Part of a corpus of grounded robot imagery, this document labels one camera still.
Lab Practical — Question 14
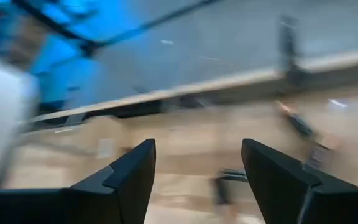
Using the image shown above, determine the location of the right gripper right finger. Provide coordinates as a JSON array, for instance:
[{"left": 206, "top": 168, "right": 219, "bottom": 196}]
[{"left": 241, "top": 138, "right": 323, "bottom": 224}]

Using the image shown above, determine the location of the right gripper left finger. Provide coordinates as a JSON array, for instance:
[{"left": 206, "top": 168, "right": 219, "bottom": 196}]
[{"left": 63, "top": 138, "right": 157, "bottom": 224}]

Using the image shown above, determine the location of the white shade wooden table lamp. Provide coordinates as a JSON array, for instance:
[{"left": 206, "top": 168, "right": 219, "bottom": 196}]
[{"left": 0, "top": 54, "right": 127, "bottom": 190}]

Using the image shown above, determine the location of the black table clamp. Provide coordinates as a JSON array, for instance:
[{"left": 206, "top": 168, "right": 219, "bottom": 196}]
[{"left": 277, "top": 14, "right": 309, "bottom": 86}]

